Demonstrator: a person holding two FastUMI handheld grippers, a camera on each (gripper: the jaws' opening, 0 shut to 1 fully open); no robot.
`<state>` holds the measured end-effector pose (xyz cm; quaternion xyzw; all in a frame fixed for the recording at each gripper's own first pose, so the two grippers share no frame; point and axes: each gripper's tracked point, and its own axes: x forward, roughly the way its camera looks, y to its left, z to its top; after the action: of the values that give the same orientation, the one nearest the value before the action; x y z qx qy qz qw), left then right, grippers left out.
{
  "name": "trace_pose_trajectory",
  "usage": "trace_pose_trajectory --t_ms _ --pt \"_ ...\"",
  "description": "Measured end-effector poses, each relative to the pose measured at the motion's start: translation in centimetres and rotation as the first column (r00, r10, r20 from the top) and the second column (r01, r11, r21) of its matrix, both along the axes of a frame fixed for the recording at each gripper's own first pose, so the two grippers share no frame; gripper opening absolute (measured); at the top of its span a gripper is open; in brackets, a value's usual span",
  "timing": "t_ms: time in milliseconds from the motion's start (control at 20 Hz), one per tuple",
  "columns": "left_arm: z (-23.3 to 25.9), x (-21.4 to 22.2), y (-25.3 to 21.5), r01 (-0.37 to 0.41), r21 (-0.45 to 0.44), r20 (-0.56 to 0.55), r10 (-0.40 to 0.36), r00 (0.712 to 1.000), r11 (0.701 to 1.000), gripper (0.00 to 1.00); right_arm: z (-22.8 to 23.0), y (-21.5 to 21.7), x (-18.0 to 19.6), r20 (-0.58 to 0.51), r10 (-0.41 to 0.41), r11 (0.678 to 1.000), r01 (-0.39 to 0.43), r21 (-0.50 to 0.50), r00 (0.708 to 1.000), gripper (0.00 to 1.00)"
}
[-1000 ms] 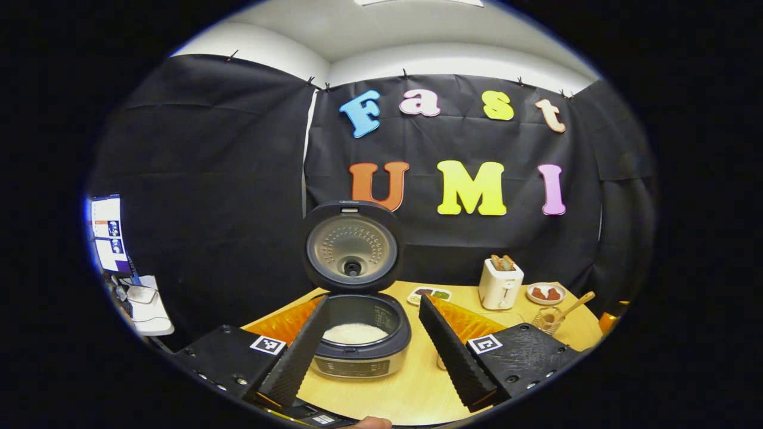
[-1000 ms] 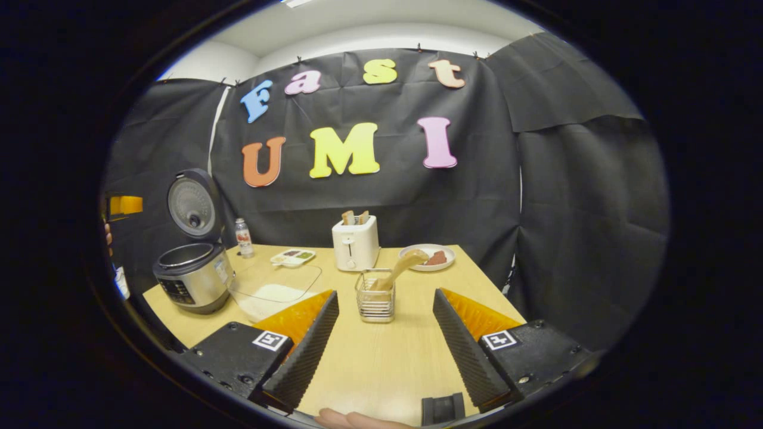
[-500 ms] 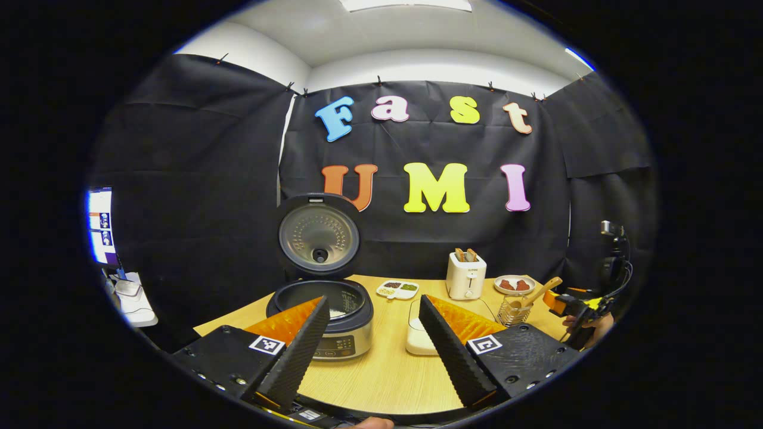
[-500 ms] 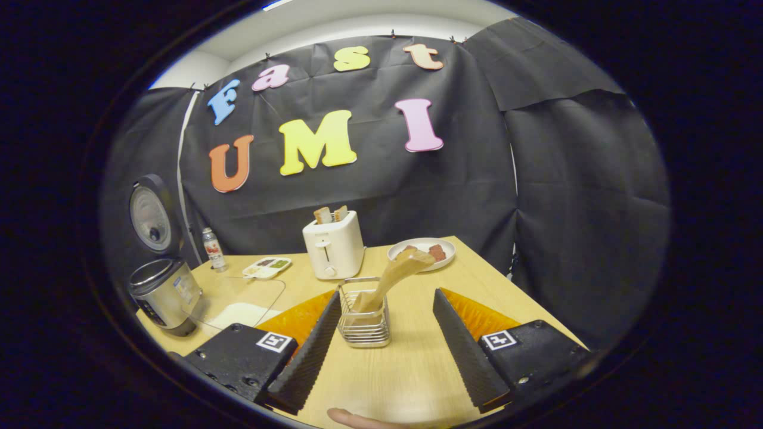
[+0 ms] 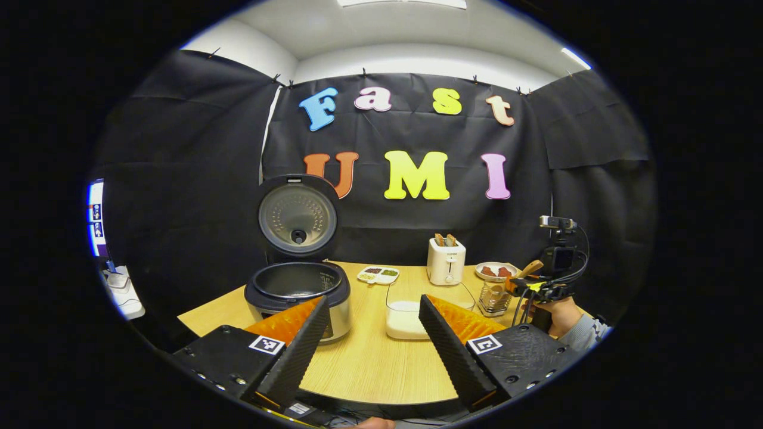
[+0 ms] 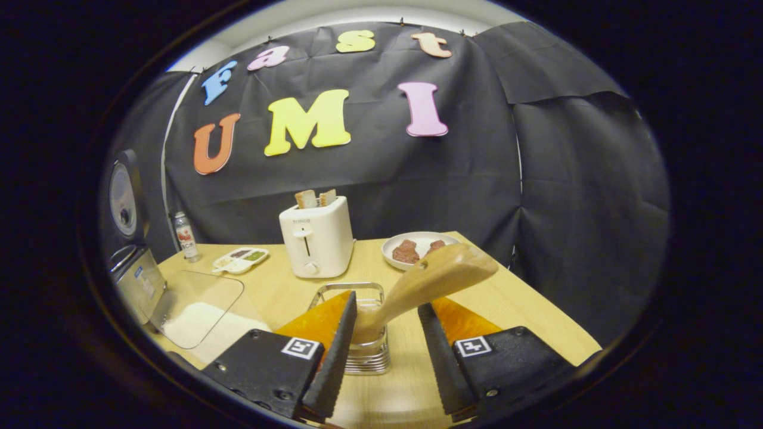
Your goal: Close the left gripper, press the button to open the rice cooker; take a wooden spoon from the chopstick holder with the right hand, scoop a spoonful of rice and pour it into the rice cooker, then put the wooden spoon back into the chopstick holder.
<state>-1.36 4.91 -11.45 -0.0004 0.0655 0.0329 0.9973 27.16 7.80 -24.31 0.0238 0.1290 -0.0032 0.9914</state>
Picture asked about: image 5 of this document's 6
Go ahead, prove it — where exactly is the clear glass container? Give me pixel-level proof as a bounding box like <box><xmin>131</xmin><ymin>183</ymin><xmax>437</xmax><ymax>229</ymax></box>
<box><xmin>385</xmin><ymin>280</ymin><xmax>476</xmax><ymax>341</ymax></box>

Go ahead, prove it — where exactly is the white round plate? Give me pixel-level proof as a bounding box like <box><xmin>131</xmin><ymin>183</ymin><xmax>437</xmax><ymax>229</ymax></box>
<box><xmin>475</xmin><ymin>262</ymin><xmax>518</xmax><ymax>282</ymax></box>

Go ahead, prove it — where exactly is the lit computer screen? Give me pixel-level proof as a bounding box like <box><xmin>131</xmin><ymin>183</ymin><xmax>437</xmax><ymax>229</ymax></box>
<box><xmin>88</xmin><ymin>179</ymin><xmax>108</xmax><ymax>258</ymax></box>

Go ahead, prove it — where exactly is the ceiling light panel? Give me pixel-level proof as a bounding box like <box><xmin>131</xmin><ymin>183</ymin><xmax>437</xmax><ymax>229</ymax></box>
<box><xmin>560</xmin><ymin>46</ymin><xmax>593</xmax><ymax>70</ymax></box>

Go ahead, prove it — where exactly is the white divided bean dish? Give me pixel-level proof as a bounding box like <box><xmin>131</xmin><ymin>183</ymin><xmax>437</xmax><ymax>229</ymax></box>
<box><xmin>357</xmin><ymin>266</ymin><xmax>400</xmax><ymax>285</ymax></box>

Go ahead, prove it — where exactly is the dark grey rice cooker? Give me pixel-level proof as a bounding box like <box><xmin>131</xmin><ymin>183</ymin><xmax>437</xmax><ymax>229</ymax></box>
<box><xmin>244</xmin><ymin>174</ymin><xmax>352</xmax><ymax>344</ymax></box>

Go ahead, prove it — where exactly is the white rice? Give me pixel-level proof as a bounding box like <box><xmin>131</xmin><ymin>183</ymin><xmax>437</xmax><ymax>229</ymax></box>
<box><xmin>386</xmin><ymin>300</ymin><xmax>431</xmax><ymax>340</ymax></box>

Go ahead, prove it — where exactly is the clear wire chopstick holder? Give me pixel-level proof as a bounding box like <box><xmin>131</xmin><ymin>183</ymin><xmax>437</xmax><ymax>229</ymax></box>
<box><xmin>478</xmin><ymin>281</ymin><xmax>513</xmax><ymax>317</ymax></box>

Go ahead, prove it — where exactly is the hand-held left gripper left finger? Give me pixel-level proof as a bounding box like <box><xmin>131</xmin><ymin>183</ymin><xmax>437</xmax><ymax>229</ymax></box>
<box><xmin>173</xmin><ymin>296</ymin><xmax>330</xmax><ymax>412</ymax></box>

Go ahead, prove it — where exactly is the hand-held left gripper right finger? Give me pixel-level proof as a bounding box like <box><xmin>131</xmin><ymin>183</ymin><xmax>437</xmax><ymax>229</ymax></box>
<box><xmin>418</xmin><ymin>294</ymin><xmax>588</xmax><ymax>412</ymax></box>

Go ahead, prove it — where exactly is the white plastic item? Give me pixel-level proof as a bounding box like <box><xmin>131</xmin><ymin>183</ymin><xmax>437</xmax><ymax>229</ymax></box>
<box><xmin>101</xmin><ymin>265</ymin><xmax>145</xmax><ymax>321</ymax></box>

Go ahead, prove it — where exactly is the wooden spoon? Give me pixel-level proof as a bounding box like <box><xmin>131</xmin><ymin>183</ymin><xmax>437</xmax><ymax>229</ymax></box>
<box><xmin>489</xmin><ymin>260</ymin><xmax>544</xmax><ymax>299</ymax></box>

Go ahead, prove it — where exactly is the white toaster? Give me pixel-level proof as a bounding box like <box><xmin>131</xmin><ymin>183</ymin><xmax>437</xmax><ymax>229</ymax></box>
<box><xmin>427</xmin><ymin>237</ymin><xmax>467</xmax><ymax>286</ymax></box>

